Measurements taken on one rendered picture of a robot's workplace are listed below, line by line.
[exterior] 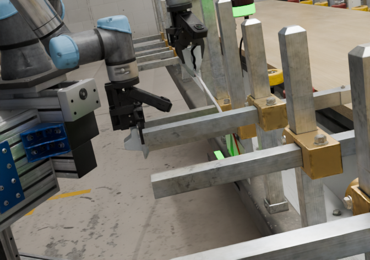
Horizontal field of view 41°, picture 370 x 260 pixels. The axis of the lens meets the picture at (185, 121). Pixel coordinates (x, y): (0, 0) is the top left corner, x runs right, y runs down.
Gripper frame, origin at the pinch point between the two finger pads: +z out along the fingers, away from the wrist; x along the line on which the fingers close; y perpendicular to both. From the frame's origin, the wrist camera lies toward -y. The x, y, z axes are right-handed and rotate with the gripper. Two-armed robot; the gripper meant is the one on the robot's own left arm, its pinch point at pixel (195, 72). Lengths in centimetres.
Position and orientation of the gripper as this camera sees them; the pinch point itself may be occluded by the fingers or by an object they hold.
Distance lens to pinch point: 147.2
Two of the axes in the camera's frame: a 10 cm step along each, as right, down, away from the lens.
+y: -4.6, -1.9, 8.7
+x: -8.7, 2.9, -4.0
